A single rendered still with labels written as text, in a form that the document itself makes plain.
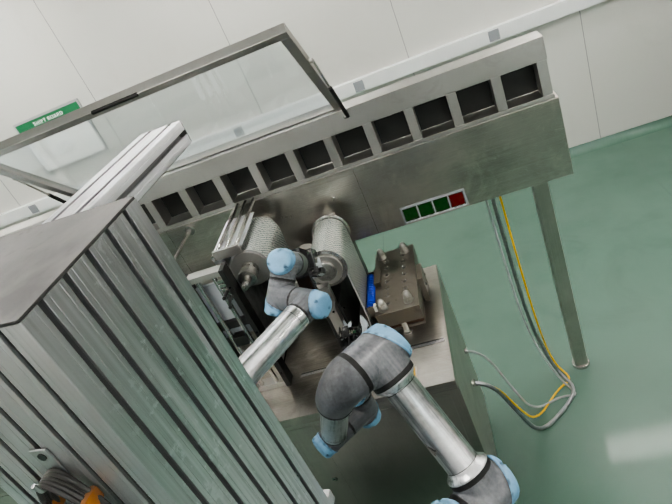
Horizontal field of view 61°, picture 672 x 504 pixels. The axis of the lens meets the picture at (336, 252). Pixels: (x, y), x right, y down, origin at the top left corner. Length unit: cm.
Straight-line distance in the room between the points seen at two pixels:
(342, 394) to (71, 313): 78
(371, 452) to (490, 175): 109
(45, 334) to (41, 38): 442
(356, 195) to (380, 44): 233
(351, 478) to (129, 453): 164
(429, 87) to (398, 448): 126
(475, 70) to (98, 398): 165
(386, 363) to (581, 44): 359
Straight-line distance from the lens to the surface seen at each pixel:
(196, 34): 455
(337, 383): 133
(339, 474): 230
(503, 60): 206
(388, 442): 215
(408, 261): 224
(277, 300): 161
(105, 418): 70
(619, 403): 293
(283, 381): 215
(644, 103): 493
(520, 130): 214
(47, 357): 66
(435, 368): 195
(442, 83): 205
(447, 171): 216
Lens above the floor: 223
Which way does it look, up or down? 29 degrees down
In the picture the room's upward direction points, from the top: 25 degrees counter-clockwise
